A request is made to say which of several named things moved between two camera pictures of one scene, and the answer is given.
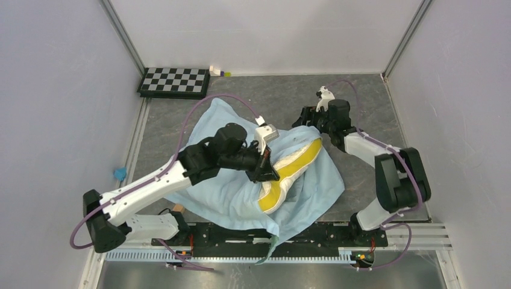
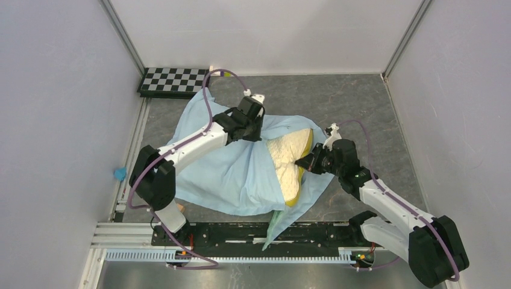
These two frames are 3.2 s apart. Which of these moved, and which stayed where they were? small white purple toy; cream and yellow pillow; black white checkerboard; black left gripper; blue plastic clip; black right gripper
Moved: cream and yellow pillow; black right gripper; black left gripper
Stayed: small white purple toy; black white checkerboard; blue plastic clip
